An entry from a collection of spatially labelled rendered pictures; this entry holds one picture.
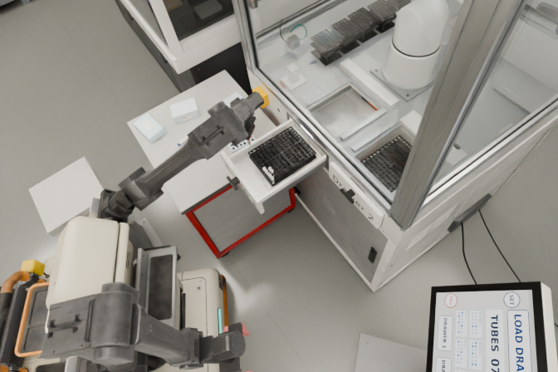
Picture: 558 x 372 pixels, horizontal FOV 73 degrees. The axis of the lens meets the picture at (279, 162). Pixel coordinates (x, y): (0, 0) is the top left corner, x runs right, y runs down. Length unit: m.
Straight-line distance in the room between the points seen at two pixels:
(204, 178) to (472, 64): 1.24
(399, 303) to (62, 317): 1.85
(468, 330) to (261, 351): 1.27
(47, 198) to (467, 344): 1.73
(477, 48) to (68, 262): 0.94
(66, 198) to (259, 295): 1.12
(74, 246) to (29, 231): 2.01
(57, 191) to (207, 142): 1.19
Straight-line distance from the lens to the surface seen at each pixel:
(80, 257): 1.02
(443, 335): 1.25
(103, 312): 0.65
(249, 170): 1.61
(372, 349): 2.19
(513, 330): 1.15
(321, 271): 2.28
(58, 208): 1.95
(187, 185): 1.73
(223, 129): 0.91
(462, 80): 0.80
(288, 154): 1.55
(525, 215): 2.69
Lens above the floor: 2.19
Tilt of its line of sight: 57 degrees down
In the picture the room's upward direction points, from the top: 10 degrees counter-clockwise
